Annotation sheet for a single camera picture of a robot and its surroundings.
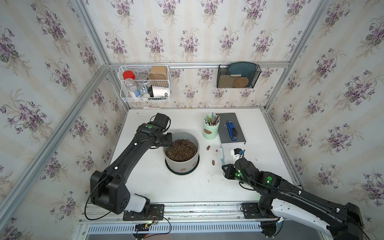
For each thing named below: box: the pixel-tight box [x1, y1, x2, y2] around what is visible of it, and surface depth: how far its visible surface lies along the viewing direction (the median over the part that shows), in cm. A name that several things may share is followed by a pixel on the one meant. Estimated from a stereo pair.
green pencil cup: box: [202, 114, 221, 140], surface depth 97 cm
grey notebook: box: [216, 112, 247, 145], surface depth 101 cm
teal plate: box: [228, 61, 257, 87], surface depth 94 cm
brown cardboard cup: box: [148, 65, 168, 80], surface depth 91 cm
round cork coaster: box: [233, 77, 249, 89], surface depth 100 cm
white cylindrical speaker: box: [149, 85, 169, 98], surface depth 95 cm
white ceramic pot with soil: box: [163, 131, 200, 173], surface depth 86 cm
